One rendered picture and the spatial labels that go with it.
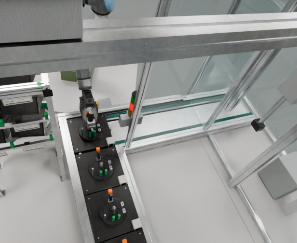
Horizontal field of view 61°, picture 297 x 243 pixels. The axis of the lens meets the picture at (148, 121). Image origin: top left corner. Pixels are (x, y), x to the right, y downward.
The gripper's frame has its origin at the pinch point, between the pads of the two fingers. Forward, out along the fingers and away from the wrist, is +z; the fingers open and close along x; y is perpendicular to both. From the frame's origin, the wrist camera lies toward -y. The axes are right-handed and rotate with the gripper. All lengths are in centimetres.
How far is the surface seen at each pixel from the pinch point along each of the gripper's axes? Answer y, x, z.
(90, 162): -10.0, 5.0, 20.6
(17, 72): -105, 23, -40
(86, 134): 4.6, 3.2, 8.7
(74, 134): 8.0, 9.5, 8.5
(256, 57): -46, -75, -31
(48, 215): -16, 31, 42
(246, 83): -10, -105, -10
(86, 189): -19.4, 10.5, 30.8
